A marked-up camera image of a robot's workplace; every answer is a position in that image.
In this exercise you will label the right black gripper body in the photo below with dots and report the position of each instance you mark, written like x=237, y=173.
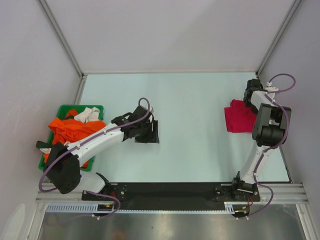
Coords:
x=253, y=109

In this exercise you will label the magenta t shirt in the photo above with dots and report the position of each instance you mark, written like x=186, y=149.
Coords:
x=239, y=118

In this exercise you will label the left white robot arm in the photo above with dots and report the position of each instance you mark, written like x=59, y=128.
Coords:
x=63, y=167

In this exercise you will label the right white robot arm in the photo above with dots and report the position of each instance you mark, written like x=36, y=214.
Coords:
x=270, y=131

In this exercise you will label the cream t shirt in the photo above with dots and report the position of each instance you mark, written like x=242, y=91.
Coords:
x=88, y=115

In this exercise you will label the orange t shirt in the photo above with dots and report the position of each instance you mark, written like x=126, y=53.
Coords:
x=72, y=130

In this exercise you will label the black white garment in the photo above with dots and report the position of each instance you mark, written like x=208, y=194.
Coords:
x=44, y=146

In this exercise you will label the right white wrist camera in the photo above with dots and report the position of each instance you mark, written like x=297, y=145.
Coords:
x=271, y=89

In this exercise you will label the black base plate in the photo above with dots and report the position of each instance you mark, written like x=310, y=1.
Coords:
x=177, y=196

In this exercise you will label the white slotted cable duct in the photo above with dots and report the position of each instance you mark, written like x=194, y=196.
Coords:
x=106, y=208

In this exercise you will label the aluminium frame rail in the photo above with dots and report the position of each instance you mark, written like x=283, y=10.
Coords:
x=278, y=193

